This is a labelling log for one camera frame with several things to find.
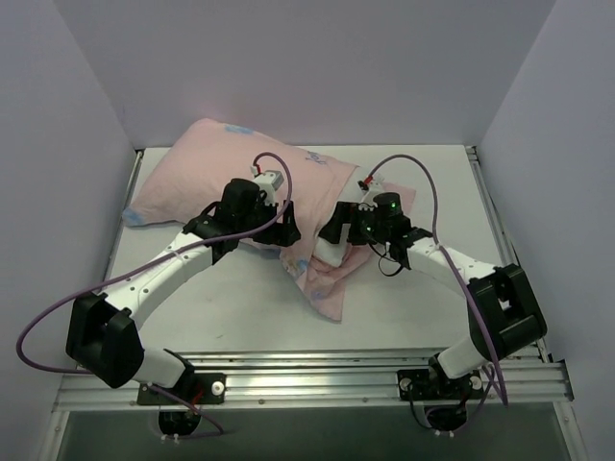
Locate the blue and pink printed pillowcase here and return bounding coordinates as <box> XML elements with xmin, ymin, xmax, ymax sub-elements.
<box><xmin>122</xmin><ymin>118</ymin><xmax>417</xmax><ymax>323</ymax></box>

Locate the white pillow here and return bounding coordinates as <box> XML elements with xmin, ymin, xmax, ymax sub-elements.
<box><xmin>313</xmin><ymin>181</ymin><xmax>384</xmax><ymax>268</ymax></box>

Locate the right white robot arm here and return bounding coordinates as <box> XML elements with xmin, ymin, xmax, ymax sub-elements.
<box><xmin>319</xmin><ymin>192</ymin><xmax>548</xmax><ymax>397</ymax></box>

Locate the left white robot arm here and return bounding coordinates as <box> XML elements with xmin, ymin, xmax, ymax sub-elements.
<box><xmin>66</xmin><ymin>171</ymin><xmax>301</xmax><ymax>402</ymax></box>

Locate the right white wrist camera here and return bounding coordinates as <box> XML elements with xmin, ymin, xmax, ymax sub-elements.
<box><xmin>357</xmin><ymin>176</ymin><xmax>385</xmax><ymax>202</ymax></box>

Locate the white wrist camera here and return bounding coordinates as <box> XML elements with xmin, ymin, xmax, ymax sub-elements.
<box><xmin>251</xmin><ymin>165</ymin><xmax>284</xmax><ymax>195</ymax></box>
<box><xmin>357</xmin><ymin>176</ymin><xmax>385</xmax><ymax>202</ymax></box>

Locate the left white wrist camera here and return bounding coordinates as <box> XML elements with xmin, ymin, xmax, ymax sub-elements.
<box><xmin>251</xmin><ymin>165</ymin><xmax>284</xmax><ymax>195</ymax></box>

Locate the right aluminium side rail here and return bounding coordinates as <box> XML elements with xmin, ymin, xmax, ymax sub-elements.
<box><xmin>464</xmin><ymin>144</ymin><xmax>554</xmax><ymax>361</ymax></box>

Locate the aluminium front rail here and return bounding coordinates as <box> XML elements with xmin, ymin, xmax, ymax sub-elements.
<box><xmin>52</xmin><ymin>348</ymin><xmax>576</xmax><ymax>412</ymax></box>

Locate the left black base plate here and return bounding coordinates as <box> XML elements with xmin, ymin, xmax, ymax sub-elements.
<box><xmin>136</xmin><ymin>373</ymin><xmax>227</xmax><ymax>406</ymax></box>

